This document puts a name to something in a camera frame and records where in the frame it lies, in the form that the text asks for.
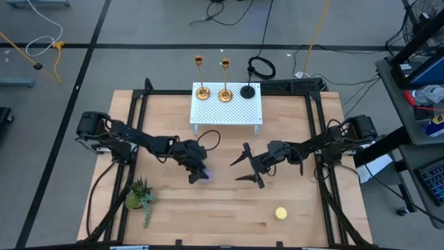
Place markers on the purple candle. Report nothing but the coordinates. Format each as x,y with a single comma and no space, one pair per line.
206,175

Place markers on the grey equipment cart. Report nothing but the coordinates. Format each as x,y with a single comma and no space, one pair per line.
393,97

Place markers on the yellow candle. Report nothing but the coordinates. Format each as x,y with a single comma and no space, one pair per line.
281,213

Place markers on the black aluminium table frame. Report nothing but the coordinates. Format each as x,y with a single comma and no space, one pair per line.
314,104

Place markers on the black candlestick holder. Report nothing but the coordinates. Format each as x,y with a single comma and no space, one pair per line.
247,92

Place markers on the white paper sheet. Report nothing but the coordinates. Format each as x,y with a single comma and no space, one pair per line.
373,166

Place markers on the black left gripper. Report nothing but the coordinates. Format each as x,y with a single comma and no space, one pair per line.
192,154

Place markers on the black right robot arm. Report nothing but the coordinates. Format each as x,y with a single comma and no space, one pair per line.
329,139

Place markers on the green succulent plant in pot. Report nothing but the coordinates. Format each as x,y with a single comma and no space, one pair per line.
138,198

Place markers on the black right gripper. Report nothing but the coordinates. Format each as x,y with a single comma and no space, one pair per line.
270,158

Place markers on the black power strip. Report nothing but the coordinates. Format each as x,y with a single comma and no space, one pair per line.
295,85

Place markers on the white perforated metal shelf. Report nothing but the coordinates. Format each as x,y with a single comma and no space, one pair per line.
225,111

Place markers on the blue yellow spray can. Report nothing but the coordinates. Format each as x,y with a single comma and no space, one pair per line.
433,125

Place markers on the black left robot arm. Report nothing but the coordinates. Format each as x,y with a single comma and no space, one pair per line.
138,137

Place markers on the black keyboard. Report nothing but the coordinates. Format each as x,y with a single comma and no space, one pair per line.
433,180

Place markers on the gold candlestick holder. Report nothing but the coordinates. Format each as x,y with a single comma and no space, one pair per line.
203,93
225,95

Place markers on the black standing fan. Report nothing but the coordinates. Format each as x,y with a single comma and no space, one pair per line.
425,10

